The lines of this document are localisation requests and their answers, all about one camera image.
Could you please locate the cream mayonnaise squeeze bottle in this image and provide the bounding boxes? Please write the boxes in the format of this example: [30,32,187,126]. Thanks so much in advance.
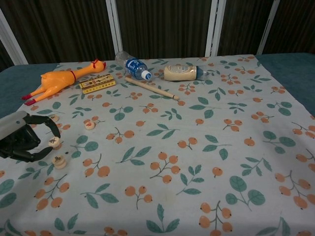
[164,64,213,82]

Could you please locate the clear water bottle blue label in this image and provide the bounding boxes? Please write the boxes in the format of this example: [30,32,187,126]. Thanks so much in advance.
[115,51,153,81]

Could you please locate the dark folding screen white frames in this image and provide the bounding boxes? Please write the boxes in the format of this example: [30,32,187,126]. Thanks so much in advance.
[0,0,315,66]

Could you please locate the orange rubber chicken toy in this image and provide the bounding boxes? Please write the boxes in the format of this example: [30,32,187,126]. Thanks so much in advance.
[21,59,107,106]

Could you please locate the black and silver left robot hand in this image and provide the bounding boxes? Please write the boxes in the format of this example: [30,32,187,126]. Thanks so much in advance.
[0,110,61,163]

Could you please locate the tapered wooden stick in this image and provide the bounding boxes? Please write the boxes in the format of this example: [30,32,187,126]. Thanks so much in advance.
[125,77,179,100]

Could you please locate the floral printed tablecloth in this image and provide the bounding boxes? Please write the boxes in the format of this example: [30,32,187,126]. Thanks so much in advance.
[0,54,315,236]

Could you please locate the gold patterned card box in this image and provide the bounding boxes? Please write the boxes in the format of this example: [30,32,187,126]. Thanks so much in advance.
[79,73,116,95]

